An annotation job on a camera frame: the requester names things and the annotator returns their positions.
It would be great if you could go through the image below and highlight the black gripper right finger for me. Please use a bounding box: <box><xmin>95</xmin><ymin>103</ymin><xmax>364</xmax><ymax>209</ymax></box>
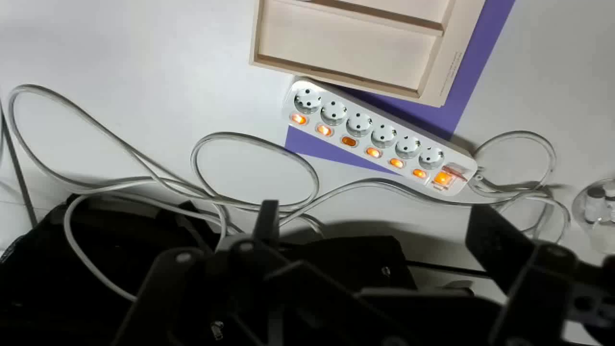
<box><xmin>464</xmin><ymin>205</ymin><xmax>615</xmax><ymax>346</ymax></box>

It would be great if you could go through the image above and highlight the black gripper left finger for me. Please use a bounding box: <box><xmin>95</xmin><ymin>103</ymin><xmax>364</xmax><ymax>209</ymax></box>
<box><xmin>111</xmin><ymin>199</ymin><xmax>359</xmax><ymax>346</ymax></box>

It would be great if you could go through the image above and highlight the white six-socket power strip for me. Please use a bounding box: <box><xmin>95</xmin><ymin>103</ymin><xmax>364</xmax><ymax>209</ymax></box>
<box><xmin>282</xmin><ymin>78</ymin><xmax>478</xmax><ymax>197</ymax></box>

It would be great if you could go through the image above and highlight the small clear glass bottle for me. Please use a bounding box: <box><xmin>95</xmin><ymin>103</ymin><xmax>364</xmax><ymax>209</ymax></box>
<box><xmin>582</xmin><ymin>182</ymin><xmax>615</xmax><ymax>224</ymax></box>

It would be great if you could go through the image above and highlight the purple paper sheet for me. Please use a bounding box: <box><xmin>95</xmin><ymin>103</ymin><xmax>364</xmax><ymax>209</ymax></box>
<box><xmin>284</xmin><ymin>0</ymin><xmax>514</xmax><ymax>170</ymax></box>

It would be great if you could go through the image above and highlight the light wooden drawer box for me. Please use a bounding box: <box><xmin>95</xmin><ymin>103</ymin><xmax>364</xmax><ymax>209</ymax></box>
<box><xmin>251</xmin><ymin>0</ymin><xmax>484</xmax><ymax>105</ymax></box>

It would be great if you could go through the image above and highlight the white power cable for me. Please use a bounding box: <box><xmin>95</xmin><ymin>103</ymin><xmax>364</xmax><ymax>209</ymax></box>
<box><xmin>1</xmin><ymin>82</ymin><xmax>572</xmax><ymax>303</ymax></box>

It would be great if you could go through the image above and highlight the thin black cable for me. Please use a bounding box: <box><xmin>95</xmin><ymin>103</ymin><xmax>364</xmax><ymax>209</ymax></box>
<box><xmin>0</xmin><ymin>107</ymin><xmax>38</xmax><ymax>230</ymax></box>

